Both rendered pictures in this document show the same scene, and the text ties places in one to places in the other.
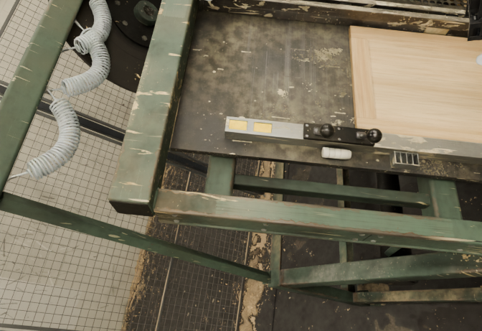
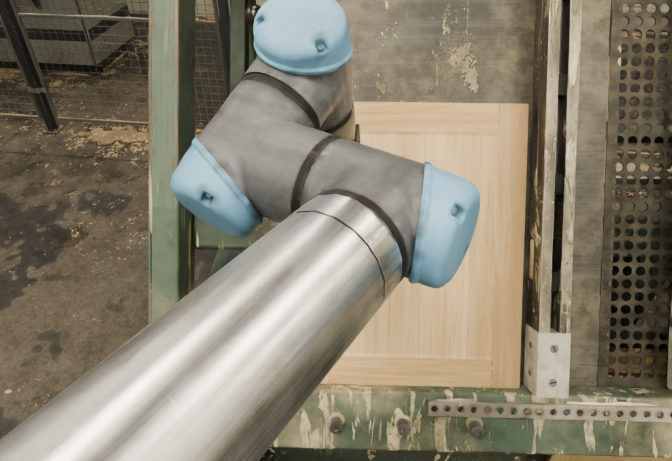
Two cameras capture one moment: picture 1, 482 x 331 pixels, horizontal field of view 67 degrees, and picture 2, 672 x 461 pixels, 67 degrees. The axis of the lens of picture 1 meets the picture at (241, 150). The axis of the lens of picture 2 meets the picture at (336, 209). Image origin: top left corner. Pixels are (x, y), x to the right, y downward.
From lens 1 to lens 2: 0.83 m
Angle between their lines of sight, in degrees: 29
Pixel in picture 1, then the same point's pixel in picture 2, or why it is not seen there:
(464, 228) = (166, 222)
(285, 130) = not seen: outside the picture
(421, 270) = (221, 255)
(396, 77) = not seen: hidden behind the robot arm
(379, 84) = (402, 143)
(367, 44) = (486, 131)
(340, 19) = (538, 83)
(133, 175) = not seen: outside the picture
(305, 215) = (161, 12)
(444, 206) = not seen: hidden behind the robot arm
